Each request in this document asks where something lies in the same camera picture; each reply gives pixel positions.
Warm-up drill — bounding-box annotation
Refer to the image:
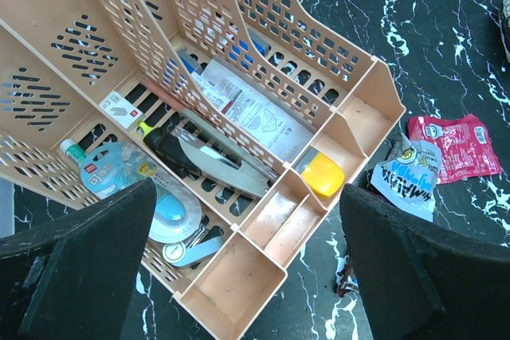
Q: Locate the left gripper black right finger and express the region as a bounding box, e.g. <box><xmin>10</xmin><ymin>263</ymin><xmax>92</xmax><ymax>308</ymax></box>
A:
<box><xmin>339</xmin><ymin>184</ymin><xmax>509</xmax><ymax>339</ymax></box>

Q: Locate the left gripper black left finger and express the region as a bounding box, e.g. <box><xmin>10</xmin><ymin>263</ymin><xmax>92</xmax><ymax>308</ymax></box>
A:
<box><xmin>1</xmin><ymin>179</ymin><xmax>156</xmax><ymax>339</ymax></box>

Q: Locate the purple brown M&M's packet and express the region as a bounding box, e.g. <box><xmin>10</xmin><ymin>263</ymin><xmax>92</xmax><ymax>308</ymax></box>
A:
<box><xmin>335</xmin><ymin>254</ymin><xmax>359</xmax><ymax>298</ymax></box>

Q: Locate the light blue Himalaya snack packet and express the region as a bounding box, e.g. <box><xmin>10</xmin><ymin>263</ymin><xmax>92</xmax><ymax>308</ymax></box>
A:
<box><xmin>370</xmin><ymin>134</ymin><xmax>441</xmax><ymax>222</ymax></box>

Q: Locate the blue correction tape blister pack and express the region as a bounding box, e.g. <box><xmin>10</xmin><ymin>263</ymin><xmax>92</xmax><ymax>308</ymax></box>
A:
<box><xmin>80</xmin><ymin>142</ymin><xmax>202</xmax><ymax>244</ymax></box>

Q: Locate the white green glue tube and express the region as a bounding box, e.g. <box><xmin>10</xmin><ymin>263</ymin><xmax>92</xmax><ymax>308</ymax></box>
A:
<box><xmin>60</xmin><ymin>139</ymin><xmax>87</xmax><ymax>167</ymax></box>

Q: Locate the red snack packet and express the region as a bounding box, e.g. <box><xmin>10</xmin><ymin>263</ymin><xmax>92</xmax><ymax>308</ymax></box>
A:
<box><xmin>408</xmin><ymin>114</ymin><xmax>503</xmax><ymax>184</ymax></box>

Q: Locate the yellow cap small box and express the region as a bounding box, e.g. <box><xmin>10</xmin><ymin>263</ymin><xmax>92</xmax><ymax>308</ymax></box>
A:
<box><xmin>294</xmin><ymin>147</ymin><xmax>345</xmax><ymax>199</ymax></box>

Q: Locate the black yellow highlighter marker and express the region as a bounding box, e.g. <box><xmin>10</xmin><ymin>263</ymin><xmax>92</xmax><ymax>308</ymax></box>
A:
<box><xmin>139</xmin><ymin>122</ymin><xmax>189</xmax><ymax>178</ymax></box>

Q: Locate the small white staples box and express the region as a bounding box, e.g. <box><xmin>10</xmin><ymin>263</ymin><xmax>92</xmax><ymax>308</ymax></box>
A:
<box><xmin>99</xmin><ymin>91</ymin><xmax>145</xmax><ymax>131</ymax></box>

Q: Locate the silver grey stapler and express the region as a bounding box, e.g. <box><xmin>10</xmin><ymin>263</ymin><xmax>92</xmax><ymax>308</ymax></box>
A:
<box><xmin>157</xmin><ymin>108</ymin><xmax>278</xmax><ymax>198</ymax></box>

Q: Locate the white printed paper packet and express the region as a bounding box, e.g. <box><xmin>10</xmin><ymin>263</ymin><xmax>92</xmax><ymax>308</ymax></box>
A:
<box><xmin>192</xmin><ymin>59</ymin><xmax>313</xmax><ymax>162</ymax></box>

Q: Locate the peach plastic desk organizer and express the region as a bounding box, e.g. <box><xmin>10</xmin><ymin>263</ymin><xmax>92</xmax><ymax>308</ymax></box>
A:
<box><xmin>1</xmin><ymin>0</ymin><xmax>405</xmax><ymax>339</ymax></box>

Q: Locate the blue eraser block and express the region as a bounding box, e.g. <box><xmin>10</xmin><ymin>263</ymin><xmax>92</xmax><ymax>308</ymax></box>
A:
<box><xmin>225</xmin><ymin>27</ymin><xmax>269</xmax><ymax>70</ymax></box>

